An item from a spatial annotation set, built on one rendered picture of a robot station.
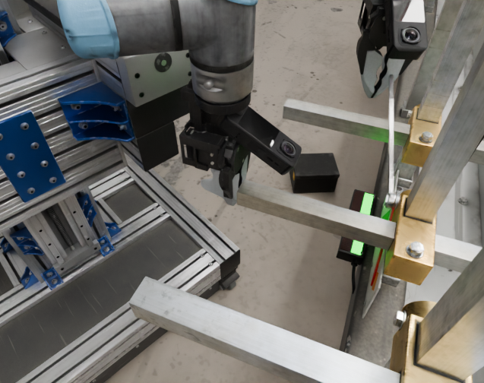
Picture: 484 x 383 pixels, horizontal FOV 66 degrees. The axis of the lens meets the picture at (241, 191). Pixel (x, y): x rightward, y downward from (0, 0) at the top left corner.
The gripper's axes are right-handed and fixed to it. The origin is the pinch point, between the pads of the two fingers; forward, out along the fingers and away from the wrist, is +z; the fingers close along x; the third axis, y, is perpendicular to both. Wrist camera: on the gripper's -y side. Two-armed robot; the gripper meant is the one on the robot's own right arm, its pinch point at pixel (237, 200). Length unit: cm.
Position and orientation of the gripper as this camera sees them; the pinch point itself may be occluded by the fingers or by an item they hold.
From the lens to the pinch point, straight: 60.7
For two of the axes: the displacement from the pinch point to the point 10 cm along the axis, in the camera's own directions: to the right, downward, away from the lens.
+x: -3.7, 6.8, -6.3
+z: -0.2, 6.8, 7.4
